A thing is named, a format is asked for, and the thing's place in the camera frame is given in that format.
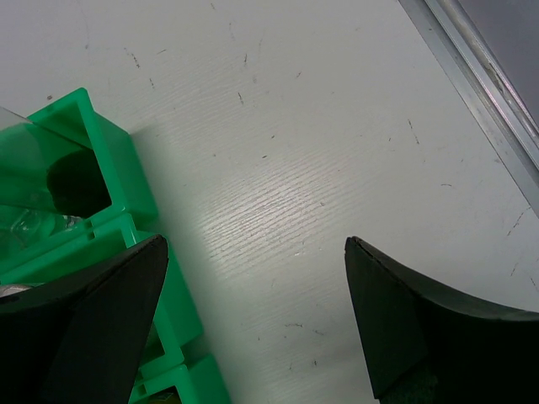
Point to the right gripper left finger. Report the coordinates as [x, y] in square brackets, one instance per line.
[80, 338]

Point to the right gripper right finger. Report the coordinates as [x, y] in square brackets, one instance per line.
[425, 342]

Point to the green divided bin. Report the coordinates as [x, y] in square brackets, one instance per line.
[171, 360]

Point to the right aluminium rail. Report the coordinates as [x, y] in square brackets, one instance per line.
[489, 51]

